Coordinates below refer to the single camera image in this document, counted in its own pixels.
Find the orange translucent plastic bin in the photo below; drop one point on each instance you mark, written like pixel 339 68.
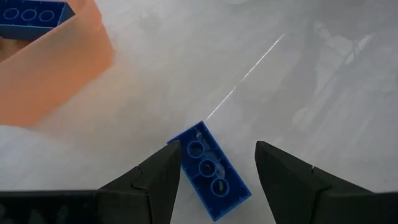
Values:
pixel 56 77

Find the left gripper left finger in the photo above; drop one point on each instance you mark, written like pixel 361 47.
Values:
pixel 155 186

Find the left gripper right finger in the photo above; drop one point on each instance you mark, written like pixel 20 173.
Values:
pixel 295 193

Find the blue toy brick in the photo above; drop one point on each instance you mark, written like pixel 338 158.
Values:
pixel 31 15
pixel 231 199

